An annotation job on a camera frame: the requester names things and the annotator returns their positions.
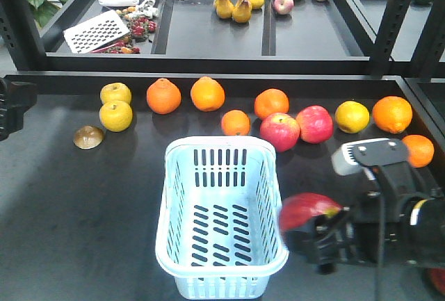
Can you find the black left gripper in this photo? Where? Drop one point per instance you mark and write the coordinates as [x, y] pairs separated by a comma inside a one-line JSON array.
[[16, 98]]

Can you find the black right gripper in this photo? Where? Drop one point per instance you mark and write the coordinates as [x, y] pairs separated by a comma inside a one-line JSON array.
[[397, 221]]

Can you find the dark red apple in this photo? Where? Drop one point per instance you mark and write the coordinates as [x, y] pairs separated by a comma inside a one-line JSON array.
[[300, 208]]

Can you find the light blue plastic basket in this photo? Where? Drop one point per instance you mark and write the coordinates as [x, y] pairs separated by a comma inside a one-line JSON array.
[[218, 232]]

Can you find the yellow apple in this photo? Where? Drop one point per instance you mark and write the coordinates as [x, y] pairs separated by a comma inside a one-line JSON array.
[[115, 92]]

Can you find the white perforated grater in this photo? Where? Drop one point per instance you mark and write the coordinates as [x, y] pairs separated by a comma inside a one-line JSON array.
[[95, 32]]

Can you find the pink red apple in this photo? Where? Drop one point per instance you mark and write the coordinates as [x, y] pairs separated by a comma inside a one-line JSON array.
[[316, 125]]

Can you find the red apple middle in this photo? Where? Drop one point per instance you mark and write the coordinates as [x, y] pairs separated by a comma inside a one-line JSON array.
[[281, 130]]

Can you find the orange fruit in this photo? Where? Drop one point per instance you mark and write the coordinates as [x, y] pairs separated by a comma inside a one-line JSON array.
[[207, 94], [163, 96]]

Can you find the brown pear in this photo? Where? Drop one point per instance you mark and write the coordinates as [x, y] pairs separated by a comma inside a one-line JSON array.
[[239, 11]]

